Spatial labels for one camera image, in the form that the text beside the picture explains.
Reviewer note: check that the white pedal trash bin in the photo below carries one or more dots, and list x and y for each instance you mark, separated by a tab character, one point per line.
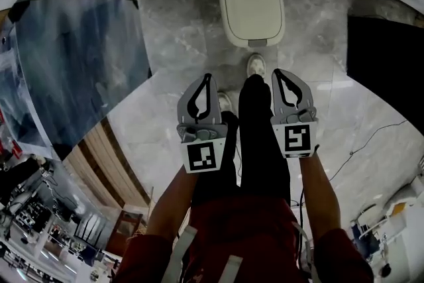
251	6

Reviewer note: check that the black glass-door cabinet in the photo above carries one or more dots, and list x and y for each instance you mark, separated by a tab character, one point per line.
384	53

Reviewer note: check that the person's white shoe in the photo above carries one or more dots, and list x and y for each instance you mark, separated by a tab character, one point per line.
225	102
256	64

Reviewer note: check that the person's left white shoe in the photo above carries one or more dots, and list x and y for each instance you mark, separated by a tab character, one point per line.
225	102

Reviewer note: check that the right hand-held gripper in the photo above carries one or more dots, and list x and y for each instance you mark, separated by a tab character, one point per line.
296	139

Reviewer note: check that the person's black trousers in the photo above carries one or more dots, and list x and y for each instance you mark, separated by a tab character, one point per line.
261	149

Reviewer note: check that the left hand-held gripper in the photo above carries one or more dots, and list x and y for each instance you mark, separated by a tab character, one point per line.
202	159

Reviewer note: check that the person's red top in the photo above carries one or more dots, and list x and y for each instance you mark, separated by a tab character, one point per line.
245	235

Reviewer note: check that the person's right forearm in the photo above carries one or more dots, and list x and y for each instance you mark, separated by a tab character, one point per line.
319	195

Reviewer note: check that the person's left forearm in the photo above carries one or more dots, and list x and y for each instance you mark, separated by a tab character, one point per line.
172	205

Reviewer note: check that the brown wooden box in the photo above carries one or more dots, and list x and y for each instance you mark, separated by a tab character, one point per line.
124	232

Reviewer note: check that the person's right white shoe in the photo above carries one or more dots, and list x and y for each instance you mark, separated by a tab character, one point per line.
256	64

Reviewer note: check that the stack of wooden planks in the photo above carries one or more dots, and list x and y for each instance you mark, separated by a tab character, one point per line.
106	162

